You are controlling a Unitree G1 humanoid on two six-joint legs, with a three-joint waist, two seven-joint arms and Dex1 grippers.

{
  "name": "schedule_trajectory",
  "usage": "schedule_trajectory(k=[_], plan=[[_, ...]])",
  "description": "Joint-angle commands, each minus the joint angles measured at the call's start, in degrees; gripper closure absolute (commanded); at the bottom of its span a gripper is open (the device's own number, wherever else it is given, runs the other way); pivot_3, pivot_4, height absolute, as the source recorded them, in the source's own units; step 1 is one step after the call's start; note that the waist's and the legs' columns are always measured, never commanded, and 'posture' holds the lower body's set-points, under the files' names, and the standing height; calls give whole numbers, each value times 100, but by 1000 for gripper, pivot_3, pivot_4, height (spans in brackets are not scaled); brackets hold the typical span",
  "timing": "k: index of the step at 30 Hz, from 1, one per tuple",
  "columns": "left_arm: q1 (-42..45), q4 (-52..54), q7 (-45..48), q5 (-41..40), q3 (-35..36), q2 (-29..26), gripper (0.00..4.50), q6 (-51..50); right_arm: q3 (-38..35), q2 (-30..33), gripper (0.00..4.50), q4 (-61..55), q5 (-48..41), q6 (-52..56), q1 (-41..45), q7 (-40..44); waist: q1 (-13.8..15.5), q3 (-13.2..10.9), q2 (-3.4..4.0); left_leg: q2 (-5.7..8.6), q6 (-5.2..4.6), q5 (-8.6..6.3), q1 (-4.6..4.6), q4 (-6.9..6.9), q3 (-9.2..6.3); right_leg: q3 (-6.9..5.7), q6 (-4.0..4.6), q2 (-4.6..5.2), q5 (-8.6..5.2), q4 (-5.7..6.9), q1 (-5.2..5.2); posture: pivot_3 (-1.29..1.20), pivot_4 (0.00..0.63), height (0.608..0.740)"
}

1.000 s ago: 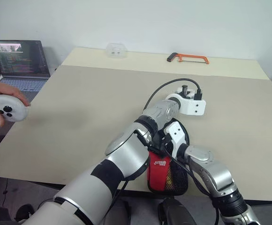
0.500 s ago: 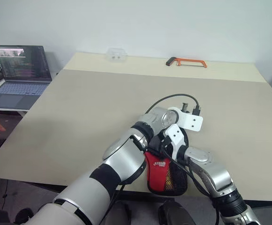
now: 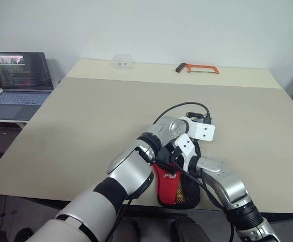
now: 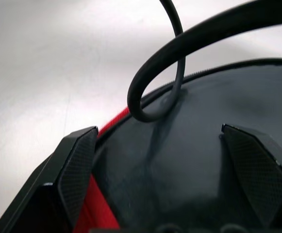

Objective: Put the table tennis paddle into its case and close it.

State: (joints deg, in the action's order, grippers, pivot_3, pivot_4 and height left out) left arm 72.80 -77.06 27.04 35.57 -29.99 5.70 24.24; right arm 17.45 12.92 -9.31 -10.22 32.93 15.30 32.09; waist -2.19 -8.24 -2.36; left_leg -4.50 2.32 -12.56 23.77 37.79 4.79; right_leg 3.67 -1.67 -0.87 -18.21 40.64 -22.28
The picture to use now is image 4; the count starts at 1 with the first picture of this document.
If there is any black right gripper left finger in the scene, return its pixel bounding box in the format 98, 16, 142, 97
0, 126, 100, 233

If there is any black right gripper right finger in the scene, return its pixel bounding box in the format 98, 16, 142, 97
221, 123, 282, 233

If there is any black and red case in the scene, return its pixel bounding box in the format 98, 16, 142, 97
72, 57, 282, 233

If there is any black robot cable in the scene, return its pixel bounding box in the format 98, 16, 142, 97
126, 0, 282, 123

